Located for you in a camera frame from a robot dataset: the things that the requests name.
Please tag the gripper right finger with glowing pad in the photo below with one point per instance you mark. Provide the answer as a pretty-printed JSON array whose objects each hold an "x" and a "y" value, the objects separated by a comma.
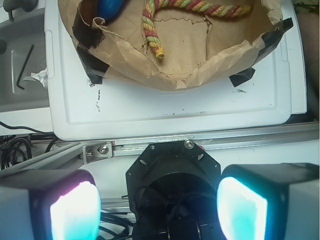
[{"x": 270, "y": 201}]

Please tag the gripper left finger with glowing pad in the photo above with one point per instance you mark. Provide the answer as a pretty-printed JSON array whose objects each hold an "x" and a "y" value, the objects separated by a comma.
[{"x": 41, "y": 204}]

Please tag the white plastic bin lid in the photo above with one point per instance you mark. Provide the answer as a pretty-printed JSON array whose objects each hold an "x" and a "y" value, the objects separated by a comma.
[{"x": 115, "y": 109}]

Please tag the black hex key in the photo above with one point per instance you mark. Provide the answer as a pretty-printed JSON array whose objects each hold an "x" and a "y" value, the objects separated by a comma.
[{"x": 23, "y": 67}]

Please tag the crumpled white paper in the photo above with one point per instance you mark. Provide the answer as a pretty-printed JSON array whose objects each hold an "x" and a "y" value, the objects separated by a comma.
[{"x": 41, "y": 77}]

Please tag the brown paper bag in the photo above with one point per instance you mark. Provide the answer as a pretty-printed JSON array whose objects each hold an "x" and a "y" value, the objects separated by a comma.
[{"x": 174, "y": 45}]

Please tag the grey plastic tray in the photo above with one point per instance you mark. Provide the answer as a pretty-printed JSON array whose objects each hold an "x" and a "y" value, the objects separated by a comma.
[{"x": 16, "y": 38}]

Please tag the blue plastic object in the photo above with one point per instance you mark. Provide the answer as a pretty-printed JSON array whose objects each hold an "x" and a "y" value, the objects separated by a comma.
[{"x": 107, "y": 9}]

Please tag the metal corner bracket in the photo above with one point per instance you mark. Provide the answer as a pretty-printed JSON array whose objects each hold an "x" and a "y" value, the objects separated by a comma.
[{"x": 97, "y": 151}]

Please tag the aluminium extrusion rail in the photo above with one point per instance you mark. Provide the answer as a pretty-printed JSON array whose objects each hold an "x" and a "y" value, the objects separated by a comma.
[{"x": 290, "y": 142}]

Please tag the black octagonal mount plate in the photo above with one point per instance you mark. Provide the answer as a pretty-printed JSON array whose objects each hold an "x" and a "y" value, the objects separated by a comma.
[{"x": 172, "y": 191}]

